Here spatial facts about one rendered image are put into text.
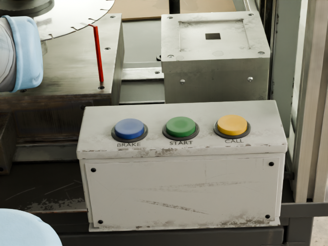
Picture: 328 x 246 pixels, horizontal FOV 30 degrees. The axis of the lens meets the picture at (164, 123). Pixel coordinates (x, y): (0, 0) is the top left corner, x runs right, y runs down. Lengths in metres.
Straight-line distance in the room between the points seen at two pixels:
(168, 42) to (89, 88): 0.16
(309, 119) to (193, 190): 0.19
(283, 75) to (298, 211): 0.21
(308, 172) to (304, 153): 0.04
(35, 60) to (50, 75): 0.48
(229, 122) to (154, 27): 0.66
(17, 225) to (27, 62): 0.16
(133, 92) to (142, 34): 0.26
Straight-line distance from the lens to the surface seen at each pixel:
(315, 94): 0.84
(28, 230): 0.61
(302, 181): 0.93
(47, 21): 1.05
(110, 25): 1.25
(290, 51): 0.93
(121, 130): 0.83
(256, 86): 1.03
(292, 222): 1.01
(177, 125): 0.83
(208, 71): 1.01
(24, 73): 0.62
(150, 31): 1.44
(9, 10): 1.09
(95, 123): 0.86
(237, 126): 0.83
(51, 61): 1.14
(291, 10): 0.90
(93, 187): 0.86
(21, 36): 0.62
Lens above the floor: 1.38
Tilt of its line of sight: 35 degrees down
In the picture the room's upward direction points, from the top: 3 degrees counter-clockwise
